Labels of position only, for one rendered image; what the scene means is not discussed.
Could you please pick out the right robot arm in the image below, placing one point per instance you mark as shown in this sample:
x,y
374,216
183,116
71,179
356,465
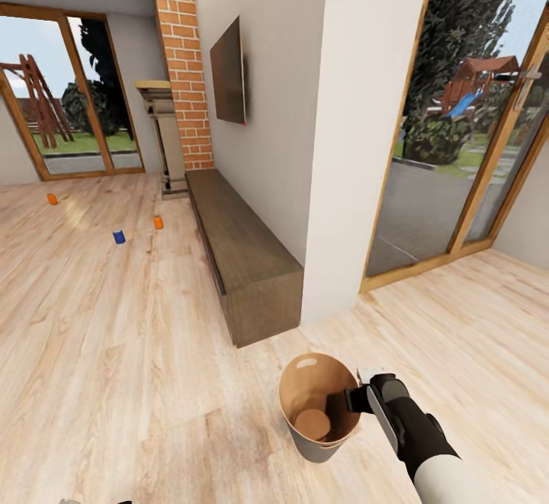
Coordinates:
x,y
438,474

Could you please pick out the cabinet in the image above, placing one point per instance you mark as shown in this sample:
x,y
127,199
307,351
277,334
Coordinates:
x,y
259,282

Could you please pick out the door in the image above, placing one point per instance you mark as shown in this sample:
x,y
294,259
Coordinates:
x,y
61,80
473,118

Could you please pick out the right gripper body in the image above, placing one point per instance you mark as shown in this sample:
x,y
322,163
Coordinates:
x,y
355,400

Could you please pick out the trash can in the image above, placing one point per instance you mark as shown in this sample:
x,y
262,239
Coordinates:
x,y
312,400

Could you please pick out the wall mounted tv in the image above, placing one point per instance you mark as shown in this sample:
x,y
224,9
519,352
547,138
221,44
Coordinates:
x,y
228,75

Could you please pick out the wood fireplace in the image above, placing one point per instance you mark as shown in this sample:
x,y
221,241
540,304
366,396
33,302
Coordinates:
x,y
159,105

